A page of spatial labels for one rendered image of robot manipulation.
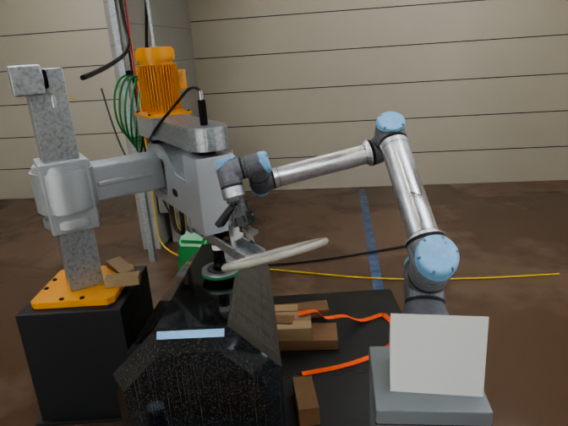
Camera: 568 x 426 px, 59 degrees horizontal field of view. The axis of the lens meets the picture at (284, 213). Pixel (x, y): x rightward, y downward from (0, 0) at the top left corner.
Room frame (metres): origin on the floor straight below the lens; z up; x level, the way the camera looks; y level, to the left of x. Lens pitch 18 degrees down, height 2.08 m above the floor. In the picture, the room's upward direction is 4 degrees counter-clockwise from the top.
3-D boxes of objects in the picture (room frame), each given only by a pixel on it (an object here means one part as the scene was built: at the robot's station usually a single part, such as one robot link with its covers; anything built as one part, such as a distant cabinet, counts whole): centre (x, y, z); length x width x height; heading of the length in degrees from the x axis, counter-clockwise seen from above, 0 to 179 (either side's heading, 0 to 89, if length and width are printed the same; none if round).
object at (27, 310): (2.83, 1.25, 0.37); 0.66 x 0.66 x 0.74; 0
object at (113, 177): (2.94, 1.09, 1.39); 0.74 x 0.34 x 0.25; 124
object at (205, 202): (2.69, 0.42, 1.35); 0.36 x 0.22 x 0.45; 30
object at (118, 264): (2.99, 1.08, 0.80); 0.20 x 0.10 x 0.05; 44
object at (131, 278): (2.77, 1.00, 0.81); 0.20 x 0.10 x 0.05; 98
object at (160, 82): (3.20, 0.70, 1.93); 0.31 x 0.28 x 0.40; 120
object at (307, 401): (2.48, -0.05, 0.07); 0.30 x 0.12 x 0.12; 4
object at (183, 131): (2.92, 0.56, 1.64); 0.96 x 0.25 x 0.17; 30
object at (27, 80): (2.68, 1.26, 2.00); 0.20 x 0.18 x 0.15; 90
